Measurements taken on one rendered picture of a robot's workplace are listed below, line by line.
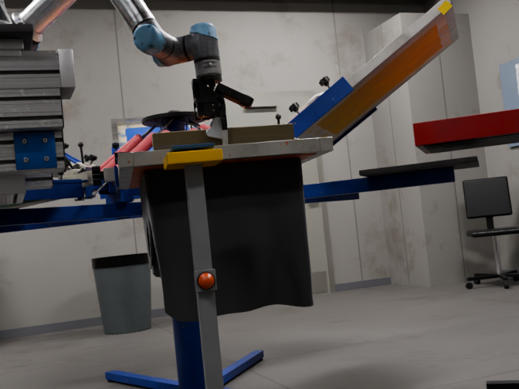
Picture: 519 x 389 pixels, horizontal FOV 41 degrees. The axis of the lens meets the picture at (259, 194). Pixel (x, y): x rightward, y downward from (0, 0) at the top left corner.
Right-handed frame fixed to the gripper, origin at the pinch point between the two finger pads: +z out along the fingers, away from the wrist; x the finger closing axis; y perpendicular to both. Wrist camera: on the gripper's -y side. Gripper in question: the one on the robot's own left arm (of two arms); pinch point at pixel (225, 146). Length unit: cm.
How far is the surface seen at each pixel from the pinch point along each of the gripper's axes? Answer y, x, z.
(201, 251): 14.2, 30.6, 28.3
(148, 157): 22.6, 11.7, 2.6
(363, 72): -68, -59, -31
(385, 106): -262, -499, -92
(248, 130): -6.9, 1.5, -3.7
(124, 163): 28.9, 11.7, 3.3
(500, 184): -332, -415, 9
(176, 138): 13.7, 1.6, -3.3
